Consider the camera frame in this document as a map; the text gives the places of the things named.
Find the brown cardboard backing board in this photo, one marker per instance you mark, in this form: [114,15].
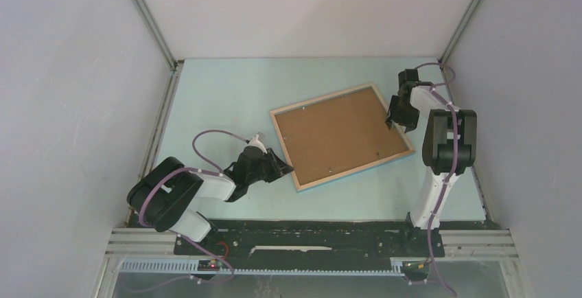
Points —
[341,134]

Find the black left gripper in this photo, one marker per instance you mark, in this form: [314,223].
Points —
[278,167]

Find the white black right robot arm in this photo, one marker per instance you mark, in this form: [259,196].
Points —
[449,143]

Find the wooden picture frame with glass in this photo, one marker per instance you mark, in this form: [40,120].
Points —
[295,164]

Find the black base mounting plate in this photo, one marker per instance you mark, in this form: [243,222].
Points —
[300,245]

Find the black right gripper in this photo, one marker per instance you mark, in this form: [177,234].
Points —
[410,122]

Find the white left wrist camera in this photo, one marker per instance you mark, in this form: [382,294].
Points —
[256,141]

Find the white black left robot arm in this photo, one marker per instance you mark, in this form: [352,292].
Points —
[164,198]

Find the aluminium corner post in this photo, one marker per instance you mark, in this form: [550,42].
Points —
[460,29]
[153,28]

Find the left aluminium corner post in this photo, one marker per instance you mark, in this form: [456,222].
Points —
[153,28]

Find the right aluminium corner post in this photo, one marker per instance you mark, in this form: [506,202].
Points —
[460,29]

